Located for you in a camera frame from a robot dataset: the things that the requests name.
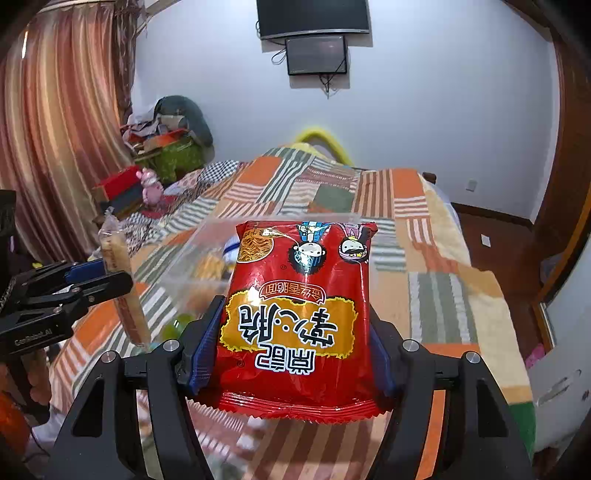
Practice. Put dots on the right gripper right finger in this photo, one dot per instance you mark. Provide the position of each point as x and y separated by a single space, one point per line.
480 438

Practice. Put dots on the clutter pile with green bag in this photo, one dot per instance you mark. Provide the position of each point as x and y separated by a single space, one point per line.
172 139

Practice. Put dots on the yellow headboard cushion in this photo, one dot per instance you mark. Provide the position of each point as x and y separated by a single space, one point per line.
313 136

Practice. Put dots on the orange snack clear pack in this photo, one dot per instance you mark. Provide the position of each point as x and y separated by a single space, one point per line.
210 266

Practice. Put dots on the red black box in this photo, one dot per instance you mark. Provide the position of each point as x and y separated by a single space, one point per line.
120 192

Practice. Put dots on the green jelly cup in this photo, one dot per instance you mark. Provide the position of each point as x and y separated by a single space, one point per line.
173 329

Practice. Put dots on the striped orange curtain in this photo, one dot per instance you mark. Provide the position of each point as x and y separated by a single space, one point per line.
65 92

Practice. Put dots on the small black wall monitor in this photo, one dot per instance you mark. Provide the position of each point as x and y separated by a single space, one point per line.
317 55

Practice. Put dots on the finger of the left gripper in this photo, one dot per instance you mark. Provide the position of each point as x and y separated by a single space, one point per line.
58 275
86 294

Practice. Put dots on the red noodle snack bag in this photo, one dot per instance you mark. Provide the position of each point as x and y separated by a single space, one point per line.
288 381

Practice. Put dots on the blue white snack bag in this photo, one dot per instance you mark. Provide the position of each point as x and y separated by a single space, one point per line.
230 250

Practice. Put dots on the white device with stickers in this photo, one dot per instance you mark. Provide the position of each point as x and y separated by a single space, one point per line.
560 384

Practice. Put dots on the pink rabbit toy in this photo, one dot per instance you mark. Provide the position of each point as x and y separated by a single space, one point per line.
152 189

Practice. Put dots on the brown wooden wardrobe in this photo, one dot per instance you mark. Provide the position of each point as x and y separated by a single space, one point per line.
562 225

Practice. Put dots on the long biscuit stick pack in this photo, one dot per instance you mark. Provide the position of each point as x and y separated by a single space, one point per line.
117 265

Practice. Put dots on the black wall television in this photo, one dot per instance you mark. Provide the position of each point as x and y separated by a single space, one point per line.
283 18

